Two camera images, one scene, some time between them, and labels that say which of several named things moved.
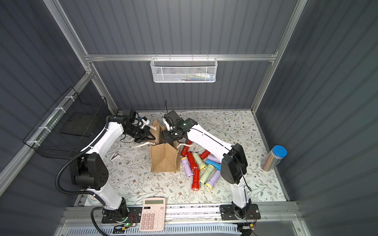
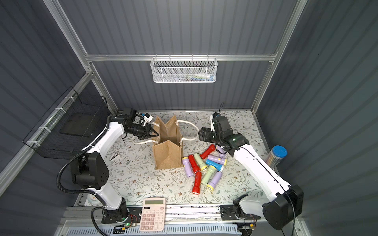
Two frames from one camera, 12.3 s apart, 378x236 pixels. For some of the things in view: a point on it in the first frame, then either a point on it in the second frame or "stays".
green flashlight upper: (201, 163) stays
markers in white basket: (197, 77) stays
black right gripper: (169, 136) -> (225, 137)
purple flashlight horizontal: (212, 158) stays
